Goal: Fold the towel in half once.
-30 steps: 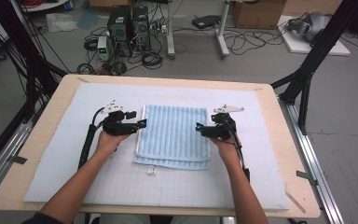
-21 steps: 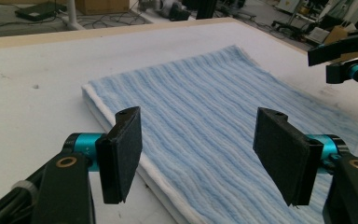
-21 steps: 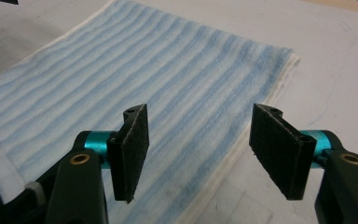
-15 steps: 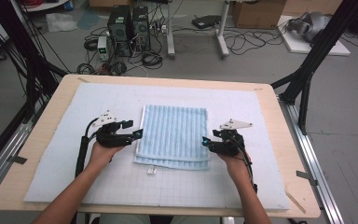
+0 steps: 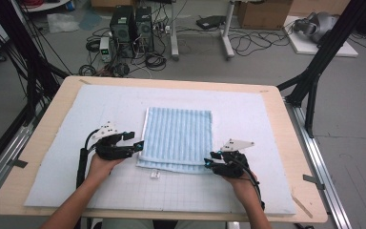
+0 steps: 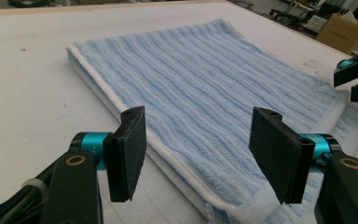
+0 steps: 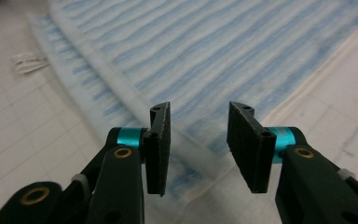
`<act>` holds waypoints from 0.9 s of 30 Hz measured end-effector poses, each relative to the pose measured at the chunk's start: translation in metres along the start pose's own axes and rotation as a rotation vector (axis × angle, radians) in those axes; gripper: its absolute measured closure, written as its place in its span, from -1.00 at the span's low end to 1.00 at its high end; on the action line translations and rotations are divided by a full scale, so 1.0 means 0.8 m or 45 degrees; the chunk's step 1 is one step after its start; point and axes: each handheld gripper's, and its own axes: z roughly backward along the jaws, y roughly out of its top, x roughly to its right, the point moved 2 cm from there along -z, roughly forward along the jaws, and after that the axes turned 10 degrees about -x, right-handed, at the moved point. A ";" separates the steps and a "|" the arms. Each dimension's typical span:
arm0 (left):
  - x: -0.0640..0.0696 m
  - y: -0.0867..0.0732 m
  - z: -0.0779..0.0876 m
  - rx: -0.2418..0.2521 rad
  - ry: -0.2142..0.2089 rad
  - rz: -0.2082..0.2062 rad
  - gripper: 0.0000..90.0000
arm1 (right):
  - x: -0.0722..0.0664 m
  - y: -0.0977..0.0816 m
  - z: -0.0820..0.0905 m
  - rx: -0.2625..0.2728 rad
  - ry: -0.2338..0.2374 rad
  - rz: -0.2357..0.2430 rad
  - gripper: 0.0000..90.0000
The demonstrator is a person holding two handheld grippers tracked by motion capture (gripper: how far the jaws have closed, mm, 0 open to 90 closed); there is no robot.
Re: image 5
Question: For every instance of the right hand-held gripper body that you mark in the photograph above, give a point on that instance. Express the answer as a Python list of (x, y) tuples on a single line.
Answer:
[(232, 167)]

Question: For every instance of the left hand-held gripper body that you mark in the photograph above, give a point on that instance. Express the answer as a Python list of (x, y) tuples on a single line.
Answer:
[(111, 149)]

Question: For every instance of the light blue striped towel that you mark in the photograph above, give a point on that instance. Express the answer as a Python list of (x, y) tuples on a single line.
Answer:
[(178, 136)]

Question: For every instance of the person's left hand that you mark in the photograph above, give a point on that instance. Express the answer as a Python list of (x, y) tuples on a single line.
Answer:
[(101, 168)]

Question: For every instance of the person's right hand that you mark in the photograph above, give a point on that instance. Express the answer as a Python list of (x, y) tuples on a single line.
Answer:
[(244, 189)]

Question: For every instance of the white grid mat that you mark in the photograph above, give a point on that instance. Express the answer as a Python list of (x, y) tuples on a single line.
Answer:
[(251, 127)]

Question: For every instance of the wooden table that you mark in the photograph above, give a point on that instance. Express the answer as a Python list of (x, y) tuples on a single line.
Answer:
[(171, 81)]

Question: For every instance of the person's lap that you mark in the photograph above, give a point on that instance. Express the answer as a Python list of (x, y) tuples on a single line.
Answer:
[(130, 224)]

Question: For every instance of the grey tape piece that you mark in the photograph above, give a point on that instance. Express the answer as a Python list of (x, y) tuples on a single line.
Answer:
[(313, 180)]

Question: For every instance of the white power supply box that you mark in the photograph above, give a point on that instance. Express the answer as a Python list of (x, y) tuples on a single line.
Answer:
[(105, 49)]

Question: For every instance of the large black computer tower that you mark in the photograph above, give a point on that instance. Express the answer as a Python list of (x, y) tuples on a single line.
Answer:
[(121, 31)]

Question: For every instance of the slim black computer tower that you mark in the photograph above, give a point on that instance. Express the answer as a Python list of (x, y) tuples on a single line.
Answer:
[(144, 28)]

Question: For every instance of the white desk leg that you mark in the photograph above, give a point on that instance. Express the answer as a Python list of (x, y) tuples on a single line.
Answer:
[(227, 35), (174, 35)]

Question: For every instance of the blue floor sheet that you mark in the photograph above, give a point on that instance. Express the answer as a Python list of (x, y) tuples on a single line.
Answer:
[(90, 20)]

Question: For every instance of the clear plastic bag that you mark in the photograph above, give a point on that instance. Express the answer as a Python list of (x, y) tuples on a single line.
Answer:
[(62, 23)]

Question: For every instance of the flat black device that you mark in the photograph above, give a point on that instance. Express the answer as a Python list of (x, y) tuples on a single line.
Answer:
[(210, 22)]

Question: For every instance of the white floor board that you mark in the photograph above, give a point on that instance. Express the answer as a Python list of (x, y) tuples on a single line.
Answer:
[(305, 47)]

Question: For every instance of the brown cardboard box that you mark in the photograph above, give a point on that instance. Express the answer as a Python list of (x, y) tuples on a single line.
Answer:
[(263, 14)]

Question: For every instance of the grey robot head device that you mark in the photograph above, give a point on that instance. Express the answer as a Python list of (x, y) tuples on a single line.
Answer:
[(317, 27)]

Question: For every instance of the aluminium rail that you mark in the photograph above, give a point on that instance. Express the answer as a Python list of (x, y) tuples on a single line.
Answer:
[(9, 152), (324, 171)]

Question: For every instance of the black metal frame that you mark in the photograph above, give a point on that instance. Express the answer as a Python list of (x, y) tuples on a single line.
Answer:
[(317, 63), (28, 63)]

